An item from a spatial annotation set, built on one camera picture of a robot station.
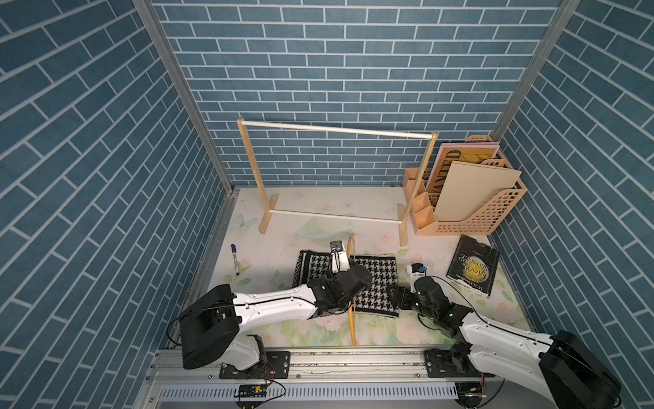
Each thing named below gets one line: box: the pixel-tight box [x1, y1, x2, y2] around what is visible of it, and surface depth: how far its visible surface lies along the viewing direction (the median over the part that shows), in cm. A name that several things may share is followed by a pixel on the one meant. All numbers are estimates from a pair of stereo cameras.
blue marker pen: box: [230, 243, 241, 277], surface depth 98 cm
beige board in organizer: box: [434, 161, 523, 222], surface depth 95 cm
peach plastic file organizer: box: [401, 135, 528, 236], surface depth 98 cm
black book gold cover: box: [446, 234, 500, 298], surface depth 96 cm
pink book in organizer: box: [425, 141, 501, 194], surface depth 100 cm
